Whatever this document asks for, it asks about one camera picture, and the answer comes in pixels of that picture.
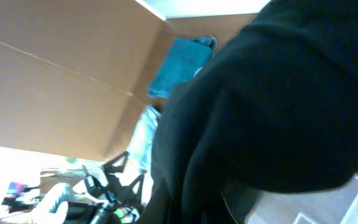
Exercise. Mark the light blue folded jeans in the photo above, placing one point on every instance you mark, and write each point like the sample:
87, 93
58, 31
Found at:
140, 146

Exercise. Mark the black garment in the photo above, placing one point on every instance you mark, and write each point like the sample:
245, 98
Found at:
276, 109

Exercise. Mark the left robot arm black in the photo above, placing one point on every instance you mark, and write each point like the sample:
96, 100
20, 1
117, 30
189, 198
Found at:
68, 197

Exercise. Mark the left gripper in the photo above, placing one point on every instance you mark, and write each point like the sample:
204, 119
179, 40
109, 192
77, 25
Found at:
116, 200

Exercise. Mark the dark blue folded jeans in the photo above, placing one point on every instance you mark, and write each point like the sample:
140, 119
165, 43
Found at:
184, 58

